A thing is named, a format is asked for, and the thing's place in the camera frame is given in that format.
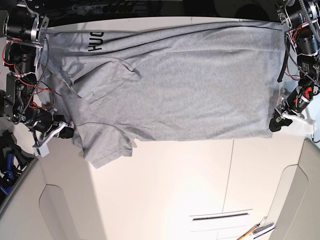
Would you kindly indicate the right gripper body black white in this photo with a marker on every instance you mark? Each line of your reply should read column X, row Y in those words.
column 48, row 126

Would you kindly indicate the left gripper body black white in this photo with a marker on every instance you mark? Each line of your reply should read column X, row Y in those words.
column 284, row 110

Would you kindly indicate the grey T-shirt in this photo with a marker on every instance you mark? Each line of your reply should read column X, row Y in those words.
column 188, row 83

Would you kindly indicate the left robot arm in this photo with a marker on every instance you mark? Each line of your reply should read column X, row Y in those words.
column 302, row 47

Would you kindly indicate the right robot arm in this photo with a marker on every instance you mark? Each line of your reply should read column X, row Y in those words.
column 24, row 27

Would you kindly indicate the blue black equipment pile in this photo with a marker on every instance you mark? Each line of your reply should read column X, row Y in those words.
column 13, row 161

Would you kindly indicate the grey flat tool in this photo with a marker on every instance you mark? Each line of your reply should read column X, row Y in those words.
column 260, row 231

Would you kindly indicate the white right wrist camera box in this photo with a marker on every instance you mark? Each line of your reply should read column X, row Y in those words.
column 41, row 150

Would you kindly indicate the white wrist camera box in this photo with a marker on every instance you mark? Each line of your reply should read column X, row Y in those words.
column 309, row 126
column 41, row 150

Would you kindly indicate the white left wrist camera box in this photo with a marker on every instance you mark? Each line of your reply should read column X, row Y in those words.
column 309, row 126

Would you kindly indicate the wooden handled tool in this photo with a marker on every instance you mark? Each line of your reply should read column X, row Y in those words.
column 252, row 229

